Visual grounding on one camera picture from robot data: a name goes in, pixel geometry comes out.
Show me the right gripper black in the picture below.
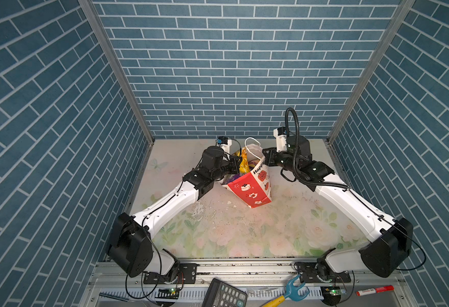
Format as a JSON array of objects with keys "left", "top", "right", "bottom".
[{"left": 261, "top": 146, "right": 300, "bottom": 175}]

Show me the yellow snack packet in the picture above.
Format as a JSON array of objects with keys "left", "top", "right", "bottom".
[{"left": 235, "top": 147, "right": 250, "bottom": 174}]

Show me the red white paper gift bag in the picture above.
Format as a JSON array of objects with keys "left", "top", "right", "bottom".
[{"left": 221, "top": 138, "right": 272, "bottom": 208}]

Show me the purple snack packet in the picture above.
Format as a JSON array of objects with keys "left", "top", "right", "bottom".
[{"left": 223, "top": 173, "right": 243, "bottom": 185}]

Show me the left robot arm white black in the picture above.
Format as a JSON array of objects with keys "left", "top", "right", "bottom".
[{"left": 107, "top": 145, "right": 242, "bottom": 281}]

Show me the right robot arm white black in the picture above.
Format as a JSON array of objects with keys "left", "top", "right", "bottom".
[{"left": 262, "top": 127, "right": 413, "bottom": 281}]

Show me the black calculator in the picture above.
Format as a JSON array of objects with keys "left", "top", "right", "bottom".
[{"left": 201, "top": 278, "right": 248, "bottom": 307}]

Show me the blue yellow clamp tool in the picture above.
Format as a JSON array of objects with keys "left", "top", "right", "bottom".
[{"left": 263, "top": 275, "right": 310, "bottom": 307}]

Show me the red white marker pen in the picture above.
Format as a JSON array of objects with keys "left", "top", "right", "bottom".
[{"left": 356, "top": 285, "right": 395, "bottom": 296}]

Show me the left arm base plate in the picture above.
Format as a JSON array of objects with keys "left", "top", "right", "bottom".
[{"left": 143, "top": 263, "right": 198, "bottom": 285}]

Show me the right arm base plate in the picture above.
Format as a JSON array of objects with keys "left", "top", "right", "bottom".
[{"left": 293, "top": 262, "right": 352, "bottom": 284}]

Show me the aluminium front rail frame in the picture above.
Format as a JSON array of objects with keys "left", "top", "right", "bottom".
[{"left": 80, "top": 257, "right": 416, "bottom": 306}]

